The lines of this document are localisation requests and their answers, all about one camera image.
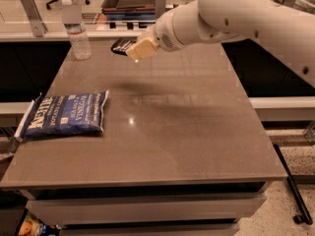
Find blue Kettle chips bag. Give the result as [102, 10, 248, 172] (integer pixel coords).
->
[14, 90, 109, 142]

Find grey metal post middle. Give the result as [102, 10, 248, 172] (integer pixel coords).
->
[155, 0, 166, 19]

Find black rxbar chocolate wrapper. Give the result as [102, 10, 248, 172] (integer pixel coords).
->
[110, 37, 136, 56]

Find colourful snack packets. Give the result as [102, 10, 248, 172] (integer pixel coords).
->
[18, 214, 60, 236]

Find clear plastic water bottle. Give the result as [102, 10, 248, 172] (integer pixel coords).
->
[62, 0, 92, 60]

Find grey drawer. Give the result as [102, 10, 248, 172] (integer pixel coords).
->
[60, 223, 239, 236]
[27, 193, 267, 226]

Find grey upper drawer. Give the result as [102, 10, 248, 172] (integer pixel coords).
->
[27, 193, 267, 226]

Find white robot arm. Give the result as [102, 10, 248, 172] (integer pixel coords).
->
[126, 0, 315, 87]

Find grey lower drawer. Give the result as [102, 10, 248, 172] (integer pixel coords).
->
[60, 223, 239, 236]

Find grey open tray bin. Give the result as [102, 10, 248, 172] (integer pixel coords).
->
[99, 0, 163, 15]

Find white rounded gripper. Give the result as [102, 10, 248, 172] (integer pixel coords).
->
[126, 9, 187, 61]

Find black floor bar with wheel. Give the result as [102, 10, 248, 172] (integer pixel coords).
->
[274, 145, 314, 225]

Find grey metal post left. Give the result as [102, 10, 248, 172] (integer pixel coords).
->
[20, 0, 47, 37]

